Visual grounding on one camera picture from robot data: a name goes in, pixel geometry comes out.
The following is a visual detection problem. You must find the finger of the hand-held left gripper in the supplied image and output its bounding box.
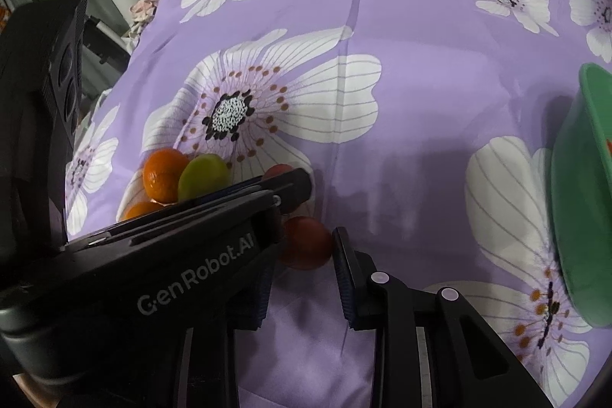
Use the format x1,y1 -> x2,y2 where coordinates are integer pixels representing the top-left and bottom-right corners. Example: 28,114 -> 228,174
60,167 -> 315,252

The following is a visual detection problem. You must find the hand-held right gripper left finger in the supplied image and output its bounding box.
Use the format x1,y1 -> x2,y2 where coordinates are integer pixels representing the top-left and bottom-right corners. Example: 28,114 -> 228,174
178,262 -> 274,408

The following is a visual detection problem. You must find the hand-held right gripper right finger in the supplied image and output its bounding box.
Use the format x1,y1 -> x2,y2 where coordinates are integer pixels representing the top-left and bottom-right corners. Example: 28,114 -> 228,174
331,226 -> 550,408

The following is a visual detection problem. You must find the red round fruit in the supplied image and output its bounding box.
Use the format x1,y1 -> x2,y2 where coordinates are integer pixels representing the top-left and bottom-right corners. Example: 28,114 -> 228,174
278,217 -> 334,271
262,163 -> 298,180

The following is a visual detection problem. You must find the orange mandarin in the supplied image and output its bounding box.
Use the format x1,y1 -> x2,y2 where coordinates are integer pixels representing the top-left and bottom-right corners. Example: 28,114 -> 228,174
119,200 -> 166,221
143,148 -> 192,203

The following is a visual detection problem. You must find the green plastic bowl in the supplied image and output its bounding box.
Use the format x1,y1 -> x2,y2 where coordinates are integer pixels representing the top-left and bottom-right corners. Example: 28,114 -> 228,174
550,63 -> 612,327

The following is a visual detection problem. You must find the green round fruit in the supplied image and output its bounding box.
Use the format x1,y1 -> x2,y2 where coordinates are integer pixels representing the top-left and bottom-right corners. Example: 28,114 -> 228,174
178,154 -> 231,202

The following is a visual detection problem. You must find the purple floral bedsheet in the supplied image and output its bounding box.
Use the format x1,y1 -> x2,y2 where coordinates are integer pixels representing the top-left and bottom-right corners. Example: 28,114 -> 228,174
64,0 -> 612,408

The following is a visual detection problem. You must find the pink floral cloth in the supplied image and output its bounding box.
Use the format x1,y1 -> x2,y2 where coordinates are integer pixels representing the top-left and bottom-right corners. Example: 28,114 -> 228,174
129,0 -> 161,41

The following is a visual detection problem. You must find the black device on stand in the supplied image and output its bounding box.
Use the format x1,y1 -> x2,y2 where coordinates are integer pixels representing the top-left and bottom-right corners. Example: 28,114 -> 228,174
83,18 -> 135,67

